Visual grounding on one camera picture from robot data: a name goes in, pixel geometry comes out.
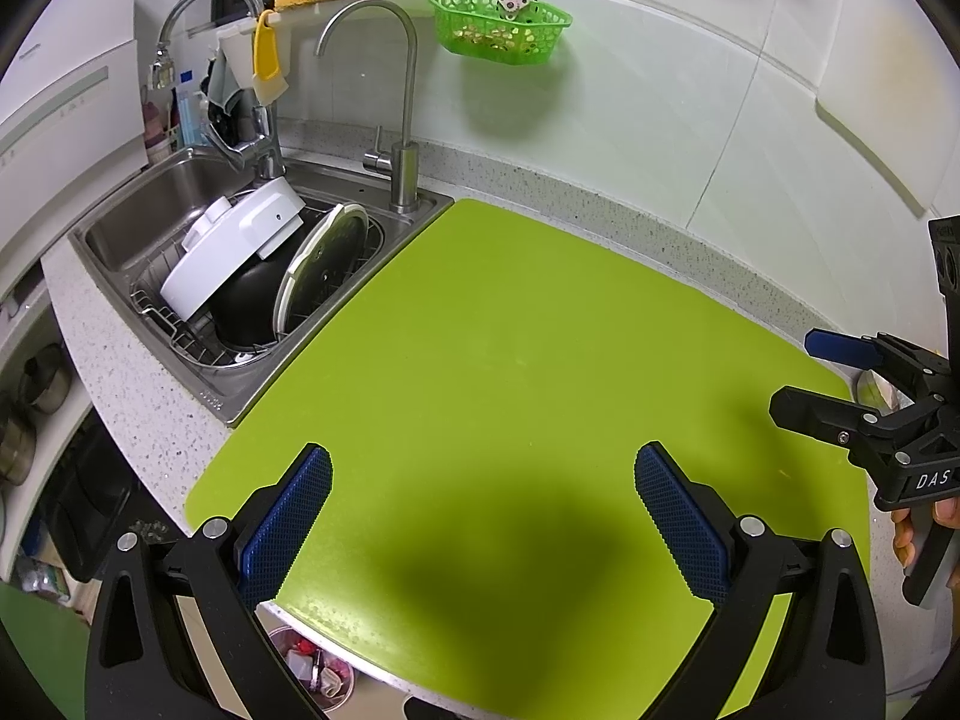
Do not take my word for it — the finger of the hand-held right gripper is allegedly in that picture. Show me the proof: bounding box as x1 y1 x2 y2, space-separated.
769 385 946 466
805 330 947 406

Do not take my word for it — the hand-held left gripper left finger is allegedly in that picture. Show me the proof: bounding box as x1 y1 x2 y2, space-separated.
84 444 353 720

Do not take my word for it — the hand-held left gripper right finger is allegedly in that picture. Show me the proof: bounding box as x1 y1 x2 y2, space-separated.
634 442 887 720

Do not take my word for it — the trash bin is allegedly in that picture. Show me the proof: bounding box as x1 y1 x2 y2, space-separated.
264 624 357 702

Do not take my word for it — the person's right hand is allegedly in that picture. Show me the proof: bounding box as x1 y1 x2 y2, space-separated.
891 499 960 568

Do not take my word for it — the black inner pot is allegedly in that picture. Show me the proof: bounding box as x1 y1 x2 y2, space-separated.
210 217 335 350

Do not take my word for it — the green table mat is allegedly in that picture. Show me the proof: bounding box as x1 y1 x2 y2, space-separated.
184 199 875 720

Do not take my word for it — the blue packet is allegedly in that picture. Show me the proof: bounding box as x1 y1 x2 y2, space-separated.
15 532 76 602

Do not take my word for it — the round pot lid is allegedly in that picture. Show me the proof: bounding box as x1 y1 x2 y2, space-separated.
271 202 370 337

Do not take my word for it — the white cooker lid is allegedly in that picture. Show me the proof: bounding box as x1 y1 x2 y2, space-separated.
159 176 305 323

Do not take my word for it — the steel pot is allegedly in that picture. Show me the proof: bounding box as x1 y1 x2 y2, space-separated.
0 397 38 485
19 343 74 415

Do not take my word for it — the steel kitchen sink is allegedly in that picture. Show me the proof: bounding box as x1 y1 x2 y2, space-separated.
67 148 456 428

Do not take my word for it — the chrome gooseneck faucet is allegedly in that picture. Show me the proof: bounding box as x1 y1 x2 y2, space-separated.
315 0 421 215

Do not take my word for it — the chrome mixer faucet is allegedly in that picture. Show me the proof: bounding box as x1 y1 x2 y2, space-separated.
150 0 290 181

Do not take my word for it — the pink bottle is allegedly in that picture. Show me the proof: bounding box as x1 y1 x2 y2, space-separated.
142 100 170 164

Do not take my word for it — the blue dish soap bottle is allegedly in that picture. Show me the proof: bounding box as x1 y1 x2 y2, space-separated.
175 71 209 151

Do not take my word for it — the grey cloth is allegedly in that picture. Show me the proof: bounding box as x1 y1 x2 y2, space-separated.
206 52 248 122

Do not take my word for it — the white hanging holder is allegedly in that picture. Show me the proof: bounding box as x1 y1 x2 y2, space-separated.
217 21 260 91

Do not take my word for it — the green plastic basket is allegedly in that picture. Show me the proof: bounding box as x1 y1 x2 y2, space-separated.
427 0 575 68

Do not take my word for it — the wire dish rack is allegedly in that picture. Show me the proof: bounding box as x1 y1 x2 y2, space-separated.
129 191 383 372

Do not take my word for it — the white wall appliance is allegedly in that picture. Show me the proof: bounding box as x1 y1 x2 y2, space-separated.
0 0 147 301

